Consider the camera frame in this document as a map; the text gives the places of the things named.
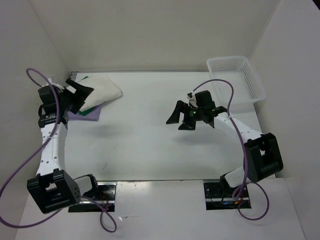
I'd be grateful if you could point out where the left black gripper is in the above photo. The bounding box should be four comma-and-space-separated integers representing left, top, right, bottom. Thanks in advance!
59, 79, 95, 114

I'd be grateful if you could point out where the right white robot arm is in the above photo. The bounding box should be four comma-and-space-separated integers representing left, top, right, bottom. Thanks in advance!
166, 100, 284, 197

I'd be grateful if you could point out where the purple t shirt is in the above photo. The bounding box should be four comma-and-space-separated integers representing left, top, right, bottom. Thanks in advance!
68, 105, 102, 122

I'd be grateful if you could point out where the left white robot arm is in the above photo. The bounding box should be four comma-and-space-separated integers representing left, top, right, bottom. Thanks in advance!
27, 79, 94, 214

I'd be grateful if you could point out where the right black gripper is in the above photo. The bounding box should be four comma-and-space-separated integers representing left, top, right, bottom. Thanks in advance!
166, 100, 204, 131

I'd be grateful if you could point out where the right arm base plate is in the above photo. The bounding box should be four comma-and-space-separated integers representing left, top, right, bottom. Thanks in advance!
203, 179, 252, 211

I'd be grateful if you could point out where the green t shirt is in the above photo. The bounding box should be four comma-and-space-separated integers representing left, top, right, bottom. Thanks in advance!
77, 76, 98, 116

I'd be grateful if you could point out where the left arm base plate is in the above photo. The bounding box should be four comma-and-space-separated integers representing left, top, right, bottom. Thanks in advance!
68, 181, 117, 213

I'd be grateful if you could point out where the white plastic basket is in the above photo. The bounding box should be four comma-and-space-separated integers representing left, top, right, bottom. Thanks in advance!
206, 55, 267, 105

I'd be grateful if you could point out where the white t shirt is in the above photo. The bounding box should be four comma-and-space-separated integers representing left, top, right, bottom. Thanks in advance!
77, 75, 123, 112

